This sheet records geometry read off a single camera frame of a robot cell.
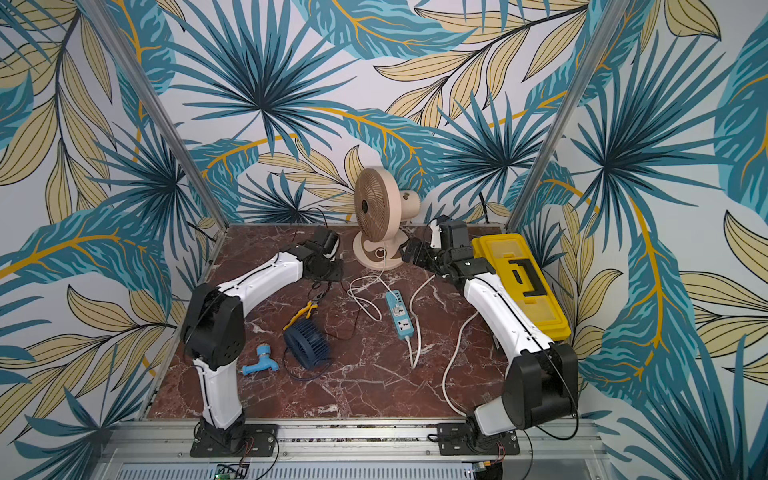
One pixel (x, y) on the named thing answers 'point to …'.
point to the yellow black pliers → (312, 304)
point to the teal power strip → (400, 315)
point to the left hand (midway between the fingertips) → (336, 273)
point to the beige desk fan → (380, 207)
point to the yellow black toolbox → (513, 258)
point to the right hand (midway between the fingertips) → (412, 251)
